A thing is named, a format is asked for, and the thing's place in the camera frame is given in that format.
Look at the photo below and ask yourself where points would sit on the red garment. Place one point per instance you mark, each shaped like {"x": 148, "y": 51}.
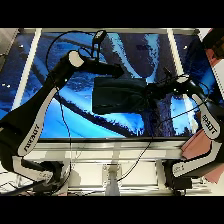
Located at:
{"x": 216, "y": 55}

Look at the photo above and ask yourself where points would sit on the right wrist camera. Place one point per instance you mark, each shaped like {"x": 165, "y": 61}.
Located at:
{"x": 167, "y": 73}

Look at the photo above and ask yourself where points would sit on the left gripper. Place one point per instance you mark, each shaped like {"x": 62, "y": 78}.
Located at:
{"x": 111, "y": 70}

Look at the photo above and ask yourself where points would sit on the blue jeans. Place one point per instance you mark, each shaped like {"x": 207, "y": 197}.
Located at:
{"x": 116, "y": 96}

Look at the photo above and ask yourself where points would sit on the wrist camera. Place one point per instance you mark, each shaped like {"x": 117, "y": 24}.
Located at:
{"x": 167, "y": 73}
{"x": 99, "y": 35}

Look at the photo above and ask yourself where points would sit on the black garment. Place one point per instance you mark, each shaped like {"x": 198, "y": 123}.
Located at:
{"x": 215, "y": 37}

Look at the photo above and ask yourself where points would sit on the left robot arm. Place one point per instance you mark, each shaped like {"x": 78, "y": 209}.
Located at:
{"x": 36, "y": 116}

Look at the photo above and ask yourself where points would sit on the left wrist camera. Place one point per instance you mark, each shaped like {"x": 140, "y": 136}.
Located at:
{"x": 99, "y": 35}

